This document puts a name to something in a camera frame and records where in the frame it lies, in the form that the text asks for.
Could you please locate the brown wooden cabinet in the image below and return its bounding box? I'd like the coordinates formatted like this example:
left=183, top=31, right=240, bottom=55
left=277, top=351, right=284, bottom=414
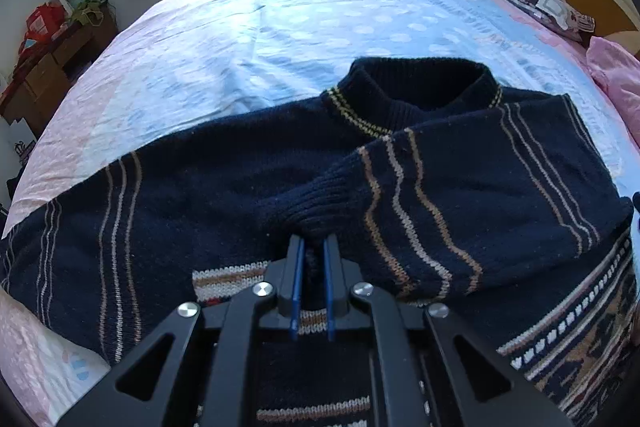
left=1, top=5, right=118, bottom=138

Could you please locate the green cloth on cabinet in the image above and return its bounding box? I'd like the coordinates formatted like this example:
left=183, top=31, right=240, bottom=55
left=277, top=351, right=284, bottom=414
left=67, top=0, right=112, bottom=27

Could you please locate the red bag on cabinet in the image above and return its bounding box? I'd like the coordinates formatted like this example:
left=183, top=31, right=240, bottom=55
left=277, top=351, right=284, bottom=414
left=22, top=3, right=66, bottom=48

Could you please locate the white paper bag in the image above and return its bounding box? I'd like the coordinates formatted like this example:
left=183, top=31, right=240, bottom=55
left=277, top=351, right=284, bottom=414
left=9, top=118, right=37, bottom=168

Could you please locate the pink and blue bed sheet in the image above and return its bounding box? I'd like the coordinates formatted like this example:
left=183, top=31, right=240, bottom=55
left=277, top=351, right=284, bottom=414
left=0, top=0, right=640, bottom=427

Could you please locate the navy striped knit sweater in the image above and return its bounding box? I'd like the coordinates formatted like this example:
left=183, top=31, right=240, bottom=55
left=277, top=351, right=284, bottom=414
left=1, top=57, right=639, bottom=426

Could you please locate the pink pillow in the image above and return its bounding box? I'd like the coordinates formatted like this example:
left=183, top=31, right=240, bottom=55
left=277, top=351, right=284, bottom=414
left=586, top=37, right=640, bottom=142

